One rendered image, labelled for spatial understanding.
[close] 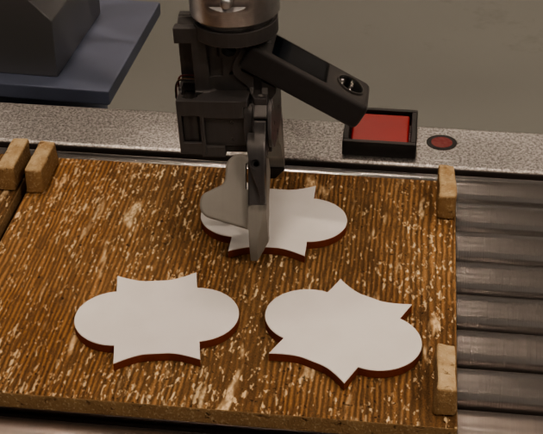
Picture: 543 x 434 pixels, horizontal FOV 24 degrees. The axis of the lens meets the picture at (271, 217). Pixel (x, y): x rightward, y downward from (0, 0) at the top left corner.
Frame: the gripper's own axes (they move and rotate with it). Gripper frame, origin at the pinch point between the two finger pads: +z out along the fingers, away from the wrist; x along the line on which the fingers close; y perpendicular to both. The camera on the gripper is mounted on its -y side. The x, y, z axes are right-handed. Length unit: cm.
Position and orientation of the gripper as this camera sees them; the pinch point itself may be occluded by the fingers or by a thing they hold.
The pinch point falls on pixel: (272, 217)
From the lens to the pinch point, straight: 115.3
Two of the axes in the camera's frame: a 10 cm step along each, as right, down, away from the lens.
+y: -9.9, -0.2, 1.3
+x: -1.2, 5.5, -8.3
